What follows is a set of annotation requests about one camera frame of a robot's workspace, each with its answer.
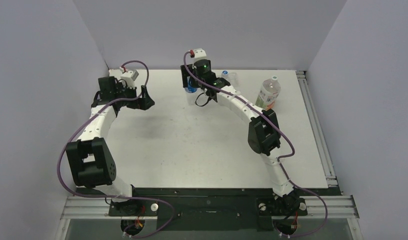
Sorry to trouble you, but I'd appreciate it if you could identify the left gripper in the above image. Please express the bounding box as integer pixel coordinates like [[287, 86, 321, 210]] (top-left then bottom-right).
[[114, 82, 154, 111]]

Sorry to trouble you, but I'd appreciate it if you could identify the blue label bottle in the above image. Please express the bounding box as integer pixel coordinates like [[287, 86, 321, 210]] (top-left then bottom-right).
[[184, 76, 200, 106]]

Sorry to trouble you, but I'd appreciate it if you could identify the clear bottle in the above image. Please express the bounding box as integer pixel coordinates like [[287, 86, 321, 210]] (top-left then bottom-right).
[[220, 70, 239, 88]]

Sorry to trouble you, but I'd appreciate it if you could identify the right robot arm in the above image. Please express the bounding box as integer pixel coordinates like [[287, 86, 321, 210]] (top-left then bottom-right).
[[180, 59, 307, 217]]

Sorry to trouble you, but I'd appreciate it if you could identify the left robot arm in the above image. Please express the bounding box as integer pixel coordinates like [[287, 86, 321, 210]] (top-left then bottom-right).
[[64, 76, 155, 215]]

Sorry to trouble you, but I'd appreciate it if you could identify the green orange label bottle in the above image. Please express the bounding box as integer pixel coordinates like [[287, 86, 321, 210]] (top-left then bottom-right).
[[255, 75, 281, 110]]

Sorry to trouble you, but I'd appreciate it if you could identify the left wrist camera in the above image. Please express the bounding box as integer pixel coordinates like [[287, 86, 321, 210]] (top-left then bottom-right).
[[120, 67, 139, 89]]

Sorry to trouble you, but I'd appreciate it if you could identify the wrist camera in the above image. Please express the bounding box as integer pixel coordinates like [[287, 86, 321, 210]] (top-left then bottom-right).
[[189, 48, 207, 62], [120, 67, 139, 89]]

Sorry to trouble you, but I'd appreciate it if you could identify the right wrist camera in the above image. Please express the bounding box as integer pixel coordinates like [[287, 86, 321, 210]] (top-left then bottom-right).
[[189, 48, 207, 62]]

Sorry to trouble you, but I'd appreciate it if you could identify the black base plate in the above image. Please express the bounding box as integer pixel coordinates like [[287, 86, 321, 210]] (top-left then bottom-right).
[[108, 188, 308, 236]]

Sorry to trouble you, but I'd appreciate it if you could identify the aluminium rail frame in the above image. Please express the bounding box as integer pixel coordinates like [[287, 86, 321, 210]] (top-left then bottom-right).
[[54, 70, 364, 240]]

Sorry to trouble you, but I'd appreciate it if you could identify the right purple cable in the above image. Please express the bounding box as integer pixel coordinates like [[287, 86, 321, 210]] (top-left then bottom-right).
[[183, 50, 329, 239]]

